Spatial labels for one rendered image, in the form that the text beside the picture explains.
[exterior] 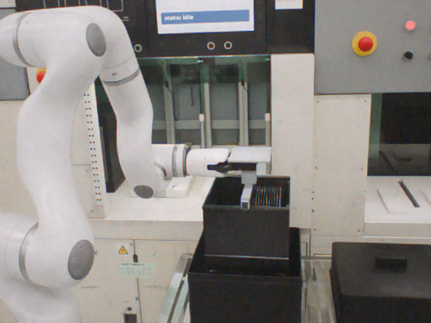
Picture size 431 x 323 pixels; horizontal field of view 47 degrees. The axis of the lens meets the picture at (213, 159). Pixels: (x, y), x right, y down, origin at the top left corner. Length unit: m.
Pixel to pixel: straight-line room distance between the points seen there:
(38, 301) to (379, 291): 0.79
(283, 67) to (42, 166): 0.78
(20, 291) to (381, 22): 1.13
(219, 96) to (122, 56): 1.39
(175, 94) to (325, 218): 1.13
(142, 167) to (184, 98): 1.33
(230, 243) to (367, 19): 0.73
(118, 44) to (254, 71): 1.01
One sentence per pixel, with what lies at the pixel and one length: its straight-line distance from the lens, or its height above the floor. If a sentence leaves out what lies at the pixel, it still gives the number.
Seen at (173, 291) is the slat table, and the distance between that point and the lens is 1.50.
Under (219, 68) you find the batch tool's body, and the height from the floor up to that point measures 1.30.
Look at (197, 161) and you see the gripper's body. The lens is 1.21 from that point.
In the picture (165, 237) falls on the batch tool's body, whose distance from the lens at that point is 1.70.
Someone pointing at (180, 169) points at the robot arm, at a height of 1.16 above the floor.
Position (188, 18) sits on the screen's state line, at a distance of 1.51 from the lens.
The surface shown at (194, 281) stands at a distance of 1.25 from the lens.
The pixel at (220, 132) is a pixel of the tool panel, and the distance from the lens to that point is 2.48.
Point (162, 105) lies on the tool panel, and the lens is 2.50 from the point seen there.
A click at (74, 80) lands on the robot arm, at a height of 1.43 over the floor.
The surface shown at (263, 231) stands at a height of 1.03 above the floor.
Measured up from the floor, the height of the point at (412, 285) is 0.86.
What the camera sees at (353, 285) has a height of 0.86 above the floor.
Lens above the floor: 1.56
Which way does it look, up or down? 18 degrees down
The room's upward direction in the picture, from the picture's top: 2 degrees counter-clockwise
